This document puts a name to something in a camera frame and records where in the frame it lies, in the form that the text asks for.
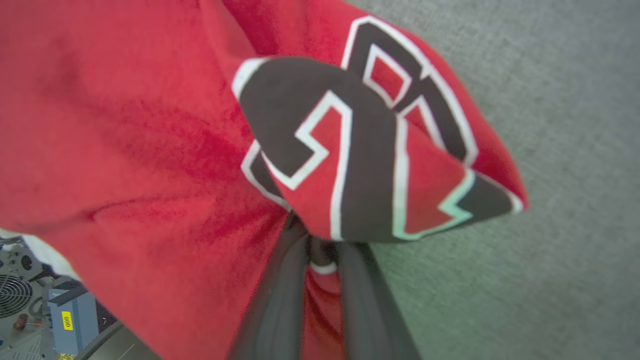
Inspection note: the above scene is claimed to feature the grey fabric sofa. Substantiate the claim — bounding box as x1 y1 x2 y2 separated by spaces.
345 0 640 360

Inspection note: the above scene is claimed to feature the round fan grille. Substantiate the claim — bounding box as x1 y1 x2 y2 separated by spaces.
0 274 34 320

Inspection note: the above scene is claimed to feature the blue box with yellow label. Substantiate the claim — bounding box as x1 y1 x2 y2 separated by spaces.
47 289 101 356

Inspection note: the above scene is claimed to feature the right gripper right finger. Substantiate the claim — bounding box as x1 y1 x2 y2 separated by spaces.
339 241 421 360

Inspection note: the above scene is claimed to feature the red basketball jersey garment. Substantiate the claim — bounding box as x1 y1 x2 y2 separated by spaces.
0 0 529 360

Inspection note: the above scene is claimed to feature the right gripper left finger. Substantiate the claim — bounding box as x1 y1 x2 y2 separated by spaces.
227 214 309 360

